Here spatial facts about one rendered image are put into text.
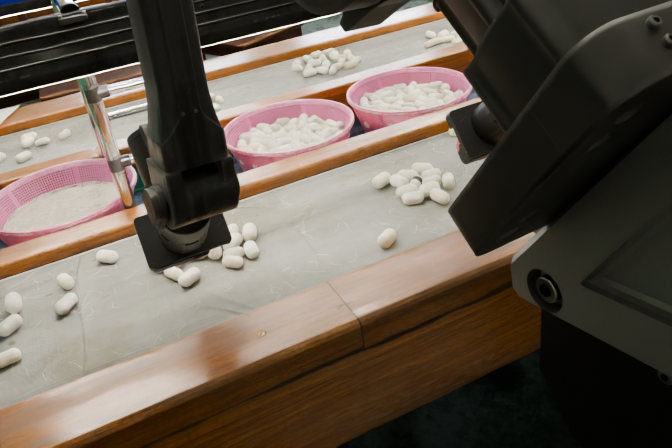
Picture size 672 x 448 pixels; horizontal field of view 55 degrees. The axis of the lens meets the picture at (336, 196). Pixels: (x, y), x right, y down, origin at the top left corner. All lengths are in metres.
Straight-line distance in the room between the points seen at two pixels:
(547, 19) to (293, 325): 0.64
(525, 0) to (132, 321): 0.78
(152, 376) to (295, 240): 0.32
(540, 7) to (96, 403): 0.67
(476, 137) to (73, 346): 0.57
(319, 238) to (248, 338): 0.25
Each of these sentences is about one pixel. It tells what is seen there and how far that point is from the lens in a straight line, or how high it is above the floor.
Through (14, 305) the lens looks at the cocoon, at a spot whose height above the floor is 0.76.
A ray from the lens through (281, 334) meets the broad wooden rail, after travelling 0.77.
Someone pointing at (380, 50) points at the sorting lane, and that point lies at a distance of 1.79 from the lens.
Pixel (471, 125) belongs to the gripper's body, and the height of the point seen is 0.92.
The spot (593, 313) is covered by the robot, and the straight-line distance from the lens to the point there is 0.22.
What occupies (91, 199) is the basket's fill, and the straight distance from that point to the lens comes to 1.27.
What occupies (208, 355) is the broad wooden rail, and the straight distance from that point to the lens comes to 0.77.
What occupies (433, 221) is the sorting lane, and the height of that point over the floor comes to 0.74.
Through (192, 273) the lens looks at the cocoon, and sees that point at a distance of 0.93.
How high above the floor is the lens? 1.26
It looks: 29 degrees down
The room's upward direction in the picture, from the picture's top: 8 degrees counter-clockwise
